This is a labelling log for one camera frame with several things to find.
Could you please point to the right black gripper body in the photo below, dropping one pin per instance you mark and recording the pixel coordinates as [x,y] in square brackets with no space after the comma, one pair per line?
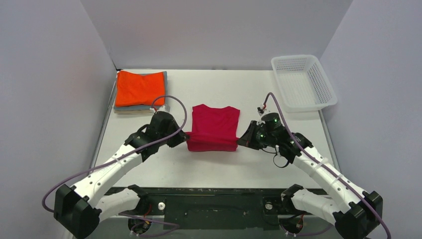
[248,136]

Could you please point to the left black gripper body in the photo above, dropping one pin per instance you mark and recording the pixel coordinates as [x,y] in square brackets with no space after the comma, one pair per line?
[179,137]

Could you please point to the red t shirt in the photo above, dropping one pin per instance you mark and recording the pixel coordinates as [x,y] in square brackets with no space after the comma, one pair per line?
[213,129]

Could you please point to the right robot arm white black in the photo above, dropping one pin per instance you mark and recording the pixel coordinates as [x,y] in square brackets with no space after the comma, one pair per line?
[354,212]

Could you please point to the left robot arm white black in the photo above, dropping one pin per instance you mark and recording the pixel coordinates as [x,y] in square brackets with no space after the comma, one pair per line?
[81,207]

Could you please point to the grey blue folded t shirt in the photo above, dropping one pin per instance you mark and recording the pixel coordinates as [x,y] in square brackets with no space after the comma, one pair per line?
[166,89]

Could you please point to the beige folded t shirt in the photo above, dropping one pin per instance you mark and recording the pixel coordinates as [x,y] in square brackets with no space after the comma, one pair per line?
[147,111]

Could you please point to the orange folded t shirt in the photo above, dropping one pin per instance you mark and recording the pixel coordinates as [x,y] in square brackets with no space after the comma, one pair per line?
[140,87]

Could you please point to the white plastic basket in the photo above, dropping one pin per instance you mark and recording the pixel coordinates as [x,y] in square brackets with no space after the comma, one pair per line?
[303,83]

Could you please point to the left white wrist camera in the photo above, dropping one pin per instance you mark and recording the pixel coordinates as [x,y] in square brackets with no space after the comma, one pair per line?
[163,108]

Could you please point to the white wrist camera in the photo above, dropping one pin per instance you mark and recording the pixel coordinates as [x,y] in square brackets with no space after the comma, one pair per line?
[163,108]
[262,110]

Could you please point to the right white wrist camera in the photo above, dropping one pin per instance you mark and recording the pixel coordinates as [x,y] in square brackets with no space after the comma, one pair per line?
[262,110]

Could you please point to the aluminium rail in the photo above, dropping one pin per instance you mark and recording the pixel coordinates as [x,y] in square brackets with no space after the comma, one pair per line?
[302,200]

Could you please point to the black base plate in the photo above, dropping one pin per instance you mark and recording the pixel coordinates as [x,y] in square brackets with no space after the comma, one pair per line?
[215,208]

